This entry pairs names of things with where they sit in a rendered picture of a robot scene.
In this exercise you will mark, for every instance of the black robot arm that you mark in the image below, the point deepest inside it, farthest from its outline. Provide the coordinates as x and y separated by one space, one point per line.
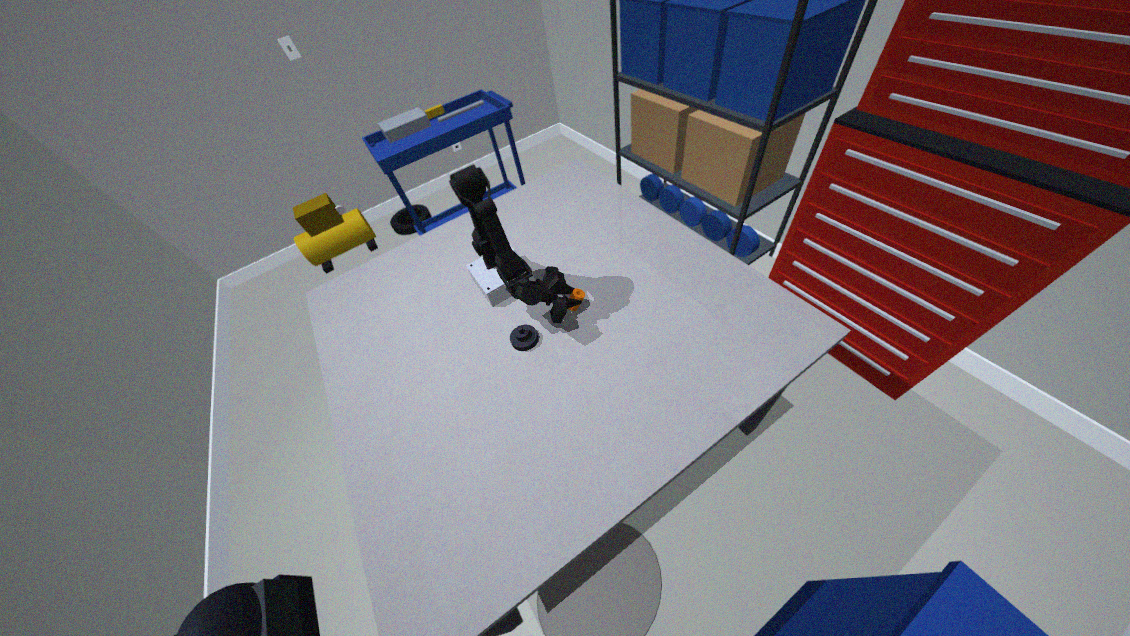
490 241

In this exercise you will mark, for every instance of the dark round pedestal with shaft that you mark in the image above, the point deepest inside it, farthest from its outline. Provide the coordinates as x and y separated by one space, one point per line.
524 337

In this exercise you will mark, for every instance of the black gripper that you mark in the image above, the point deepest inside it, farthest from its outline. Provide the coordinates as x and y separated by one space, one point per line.
560 304

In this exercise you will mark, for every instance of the orange knob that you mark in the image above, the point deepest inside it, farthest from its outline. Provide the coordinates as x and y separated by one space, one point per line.
576 294

